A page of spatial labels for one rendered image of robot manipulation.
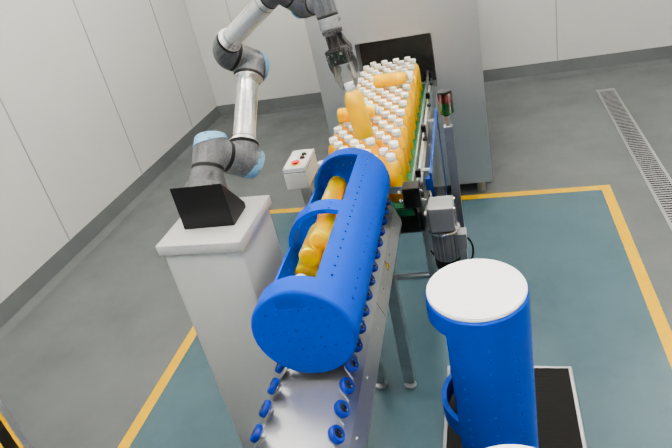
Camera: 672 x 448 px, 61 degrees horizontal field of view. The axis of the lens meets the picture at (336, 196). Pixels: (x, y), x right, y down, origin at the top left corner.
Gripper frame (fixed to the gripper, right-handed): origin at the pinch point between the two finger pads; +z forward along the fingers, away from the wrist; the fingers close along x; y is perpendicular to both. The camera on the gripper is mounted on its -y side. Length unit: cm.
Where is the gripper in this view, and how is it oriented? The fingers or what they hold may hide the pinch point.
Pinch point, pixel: (349, 84)
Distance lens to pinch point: 207.0
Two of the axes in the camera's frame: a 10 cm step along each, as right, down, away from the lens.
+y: -1.9, 3.9, -9.0
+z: 2.9, 9.0, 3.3
